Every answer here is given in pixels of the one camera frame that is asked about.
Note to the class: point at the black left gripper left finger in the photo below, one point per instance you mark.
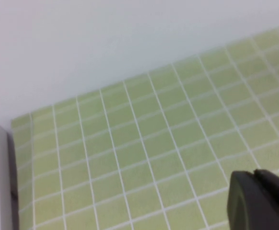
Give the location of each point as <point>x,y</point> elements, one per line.
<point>237,201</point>

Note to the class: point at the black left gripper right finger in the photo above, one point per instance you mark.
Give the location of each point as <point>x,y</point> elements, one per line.
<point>271,206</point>

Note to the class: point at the green checkered tablecloth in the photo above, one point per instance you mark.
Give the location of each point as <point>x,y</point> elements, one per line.
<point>154,143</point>

